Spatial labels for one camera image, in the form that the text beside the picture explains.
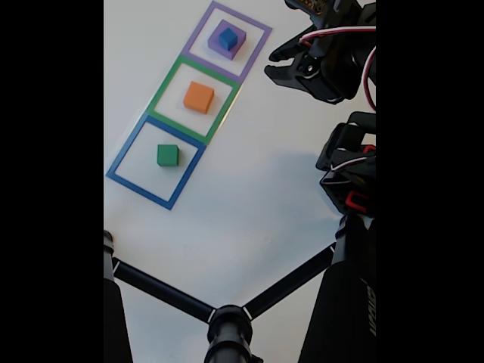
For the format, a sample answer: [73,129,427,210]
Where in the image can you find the green square block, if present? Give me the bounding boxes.
[157,144,180,168]

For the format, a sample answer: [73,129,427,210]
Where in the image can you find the green square frame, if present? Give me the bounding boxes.
[145,54,242,147]

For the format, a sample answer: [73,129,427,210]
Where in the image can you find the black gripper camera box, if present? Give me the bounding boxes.
[283,0,341,20]

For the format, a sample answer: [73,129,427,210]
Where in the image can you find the black camera tripod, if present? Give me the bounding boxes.
[104,215,377,363]

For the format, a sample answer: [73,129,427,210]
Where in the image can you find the purple square block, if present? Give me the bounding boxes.
[207,19,247,61]

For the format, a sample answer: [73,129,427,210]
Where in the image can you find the blue square frame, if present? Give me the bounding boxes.
[105,114,207,211]

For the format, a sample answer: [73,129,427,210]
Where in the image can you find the small blue cube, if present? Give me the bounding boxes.
[218,26,238,51]

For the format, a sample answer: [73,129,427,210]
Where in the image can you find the orange square block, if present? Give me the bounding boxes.
[183,80,216,115]

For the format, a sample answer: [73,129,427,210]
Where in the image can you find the purple square frame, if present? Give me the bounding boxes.
[181,0,273,84]

